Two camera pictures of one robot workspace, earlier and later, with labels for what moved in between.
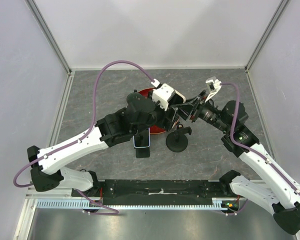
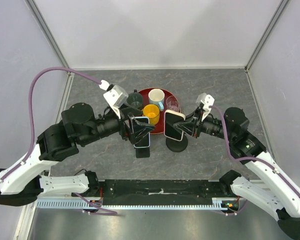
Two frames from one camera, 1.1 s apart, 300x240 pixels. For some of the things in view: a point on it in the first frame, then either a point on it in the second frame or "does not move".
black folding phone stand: (142, 152) does not move
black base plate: (156, 192) does not move
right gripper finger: (185, 110) → (187, 126)
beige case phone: (176, 98) → (170, 118)
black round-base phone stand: (177, 141) does not move
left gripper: (168, 121) → (127, 116)
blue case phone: (142, 139) does not move
